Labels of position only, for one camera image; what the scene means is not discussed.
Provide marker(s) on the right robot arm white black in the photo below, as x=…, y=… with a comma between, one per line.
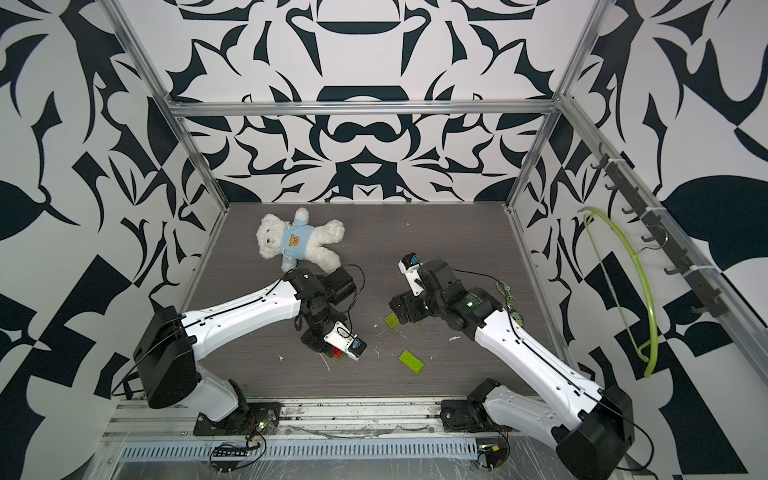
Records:
x=589, y=427

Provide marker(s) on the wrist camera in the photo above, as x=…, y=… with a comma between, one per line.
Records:
x=344, y=340
x=409, y=266

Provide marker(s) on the white teddy bear blue shirt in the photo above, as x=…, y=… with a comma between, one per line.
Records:
x=298, y=240

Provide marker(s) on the black connector box left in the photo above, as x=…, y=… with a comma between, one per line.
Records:
x=227, y=450

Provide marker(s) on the black wall hook rail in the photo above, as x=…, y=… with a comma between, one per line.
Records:
x=660, y=234

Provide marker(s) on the black connector box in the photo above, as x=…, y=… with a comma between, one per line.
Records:
x=492, y=456
x=227, y=450

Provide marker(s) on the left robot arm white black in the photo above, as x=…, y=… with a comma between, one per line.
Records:
x=168, y=357

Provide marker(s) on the green keychain with charm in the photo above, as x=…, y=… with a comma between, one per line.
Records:
x=510, y=302

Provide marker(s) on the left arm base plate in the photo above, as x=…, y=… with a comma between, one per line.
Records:
x=257, y=417

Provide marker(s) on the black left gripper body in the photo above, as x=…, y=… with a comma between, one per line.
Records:
x=321, y=328

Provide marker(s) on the black connector box right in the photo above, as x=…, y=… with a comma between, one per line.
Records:
x=492, y=456

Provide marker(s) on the lime square lego brick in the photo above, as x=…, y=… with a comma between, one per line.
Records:
x=392, y=321

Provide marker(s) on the lime long lego brick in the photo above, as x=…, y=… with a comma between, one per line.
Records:
x=410, y=361

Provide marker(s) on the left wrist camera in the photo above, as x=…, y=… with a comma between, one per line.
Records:
x=344, y=340

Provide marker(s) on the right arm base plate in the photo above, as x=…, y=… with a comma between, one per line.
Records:
x=467, y=416

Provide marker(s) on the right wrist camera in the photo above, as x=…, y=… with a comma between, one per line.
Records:
x=409, y=266

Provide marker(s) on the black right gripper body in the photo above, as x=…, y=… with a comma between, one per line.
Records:
x=418, y=306

